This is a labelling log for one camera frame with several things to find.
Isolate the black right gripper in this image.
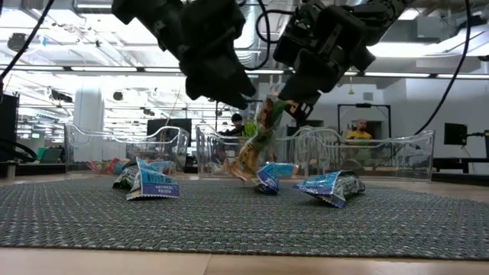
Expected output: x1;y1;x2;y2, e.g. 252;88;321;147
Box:
273;0;377;120

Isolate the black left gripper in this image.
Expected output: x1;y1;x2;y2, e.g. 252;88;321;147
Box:
177;0;257;111

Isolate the green wrapper granola bar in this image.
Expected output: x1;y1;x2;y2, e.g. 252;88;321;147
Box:
228;95;288;183
206;160;232;176

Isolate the blue oatmeal raisin granola bar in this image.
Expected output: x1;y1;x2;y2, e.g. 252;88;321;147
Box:
255;161;300;196
292;170;367;209
112;156;181;202

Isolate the person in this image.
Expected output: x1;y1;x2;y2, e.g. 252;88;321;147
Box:
345;118;374;141
217;112;246;138

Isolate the green plant in white pot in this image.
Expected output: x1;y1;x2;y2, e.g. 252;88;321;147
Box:
242;120;268;152

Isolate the clear plastic bin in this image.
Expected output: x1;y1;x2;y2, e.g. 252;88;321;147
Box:
63;122;191;173
301;128;436;182
194;122;329;179

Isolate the white round column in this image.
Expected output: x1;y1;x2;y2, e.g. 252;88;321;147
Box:
72;90;105;164

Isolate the grey woven table mat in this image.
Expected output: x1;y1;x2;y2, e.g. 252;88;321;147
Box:
0;175;489;262

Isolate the small black monitor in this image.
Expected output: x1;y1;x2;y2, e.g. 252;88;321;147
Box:
443;122;468;147

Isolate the teal box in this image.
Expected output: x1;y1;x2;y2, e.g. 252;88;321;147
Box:
37;147;64;164

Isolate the black equipment box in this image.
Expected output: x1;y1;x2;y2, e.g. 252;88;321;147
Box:
0;92;20;179

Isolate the black metal stand frame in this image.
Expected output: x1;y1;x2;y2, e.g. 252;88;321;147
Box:
336;102;393;141

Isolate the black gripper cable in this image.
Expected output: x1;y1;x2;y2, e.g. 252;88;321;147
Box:
247;0;292;72

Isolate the black aluminium rig frame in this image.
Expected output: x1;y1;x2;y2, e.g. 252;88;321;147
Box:
15;156;489;177

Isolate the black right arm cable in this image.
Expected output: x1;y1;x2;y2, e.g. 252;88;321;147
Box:
413;0;471;135

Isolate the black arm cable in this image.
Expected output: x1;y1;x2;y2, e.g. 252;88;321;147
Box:
0;0;56;83
413;0;471;135

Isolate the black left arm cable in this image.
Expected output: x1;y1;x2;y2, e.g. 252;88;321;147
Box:
0;0;56;83

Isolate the thick black cable bundle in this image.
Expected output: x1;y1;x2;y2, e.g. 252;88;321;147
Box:
0;132;44;163

